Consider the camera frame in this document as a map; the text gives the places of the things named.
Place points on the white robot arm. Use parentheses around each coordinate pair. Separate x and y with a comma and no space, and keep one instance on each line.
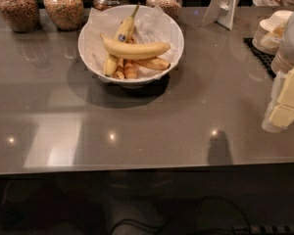
(287,40)

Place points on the brown spotted banana right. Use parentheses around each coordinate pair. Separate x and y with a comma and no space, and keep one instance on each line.
(156,63)

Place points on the white paper bowl liner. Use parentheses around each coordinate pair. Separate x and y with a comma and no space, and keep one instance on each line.
(152,25)

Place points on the small brown banana middle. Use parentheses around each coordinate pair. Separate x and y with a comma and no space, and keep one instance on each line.
(130,69)

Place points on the small brown banana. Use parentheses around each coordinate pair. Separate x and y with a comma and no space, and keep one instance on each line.
(130,69)
(119,73)

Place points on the white bowl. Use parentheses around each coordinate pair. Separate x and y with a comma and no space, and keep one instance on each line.
(93,43)

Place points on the small brown banana left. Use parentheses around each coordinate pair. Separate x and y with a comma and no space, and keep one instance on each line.
(119,73)

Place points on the stickered yellow banana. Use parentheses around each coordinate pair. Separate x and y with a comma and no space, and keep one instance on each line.
(122,35)

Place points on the stack of paper plates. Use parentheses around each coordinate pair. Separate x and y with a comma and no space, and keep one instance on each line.
(283,60)

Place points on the black rubber mat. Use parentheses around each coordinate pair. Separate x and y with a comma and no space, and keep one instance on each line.
(264,59)

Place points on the stack of white bowls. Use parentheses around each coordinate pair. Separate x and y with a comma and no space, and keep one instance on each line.
(269,33)

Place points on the white folded sign stand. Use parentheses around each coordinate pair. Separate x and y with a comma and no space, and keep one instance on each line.
(220,12)

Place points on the glass jar far left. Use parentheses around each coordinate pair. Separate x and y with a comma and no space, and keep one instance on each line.
(20,15)

